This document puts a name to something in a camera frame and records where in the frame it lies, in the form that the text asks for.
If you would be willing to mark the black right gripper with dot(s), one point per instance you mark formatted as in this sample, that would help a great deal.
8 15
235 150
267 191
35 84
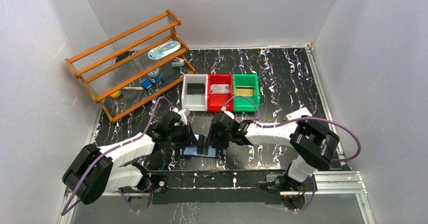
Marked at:
213 138

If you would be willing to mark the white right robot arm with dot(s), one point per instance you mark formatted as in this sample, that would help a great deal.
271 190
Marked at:
315 143

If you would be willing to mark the blue card holder wallet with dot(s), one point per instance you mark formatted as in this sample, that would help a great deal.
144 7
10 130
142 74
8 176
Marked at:
198 148

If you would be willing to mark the green plastic bin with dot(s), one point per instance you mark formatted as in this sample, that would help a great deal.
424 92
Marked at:
246 103

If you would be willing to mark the gold credit card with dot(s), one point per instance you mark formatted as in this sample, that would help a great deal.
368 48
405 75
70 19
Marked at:
244 90

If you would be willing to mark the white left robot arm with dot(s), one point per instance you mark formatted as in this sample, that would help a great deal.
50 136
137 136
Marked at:
99 169

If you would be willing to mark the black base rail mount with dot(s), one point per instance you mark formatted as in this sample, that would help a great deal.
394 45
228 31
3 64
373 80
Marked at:
245 186

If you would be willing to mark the white plastic bin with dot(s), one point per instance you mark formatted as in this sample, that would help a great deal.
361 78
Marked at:
194 102

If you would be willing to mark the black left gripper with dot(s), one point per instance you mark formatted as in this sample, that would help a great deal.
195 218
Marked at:
186 136

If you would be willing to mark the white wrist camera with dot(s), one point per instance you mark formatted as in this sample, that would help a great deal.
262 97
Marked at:
230 114
183 113

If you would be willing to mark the red plastic bin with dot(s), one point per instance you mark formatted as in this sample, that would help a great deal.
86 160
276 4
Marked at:
216 101

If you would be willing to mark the orange wooden shelf rack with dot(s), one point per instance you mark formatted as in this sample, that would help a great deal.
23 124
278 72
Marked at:
122 61

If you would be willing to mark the yellow small block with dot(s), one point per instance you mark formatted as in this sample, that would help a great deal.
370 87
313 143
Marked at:
116 94

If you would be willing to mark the white marker pen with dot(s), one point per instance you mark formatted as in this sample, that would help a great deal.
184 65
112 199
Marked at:
132 88

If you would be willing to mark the pale green tape dispenser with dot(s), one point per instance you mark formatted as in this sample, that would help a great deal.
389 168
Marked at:
177 62

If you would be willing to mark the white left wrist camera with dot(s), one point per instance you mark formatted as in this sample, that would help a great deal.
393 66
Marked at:
183 113

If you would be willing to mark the small blue box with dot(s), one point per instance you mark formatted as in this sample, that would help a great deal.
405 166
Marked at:
146 84

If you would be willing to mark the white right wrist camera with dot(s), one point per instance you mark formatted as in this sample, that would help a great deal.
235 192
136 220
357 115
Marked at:
230 114

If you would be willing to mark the white box with red logo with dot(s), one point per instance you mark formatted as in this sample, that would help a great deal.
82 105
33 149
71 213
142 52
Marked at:
302 112

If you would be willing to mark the white VIP card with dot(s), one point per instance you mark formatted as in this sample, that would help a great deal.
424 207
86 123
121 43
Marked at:
220 89

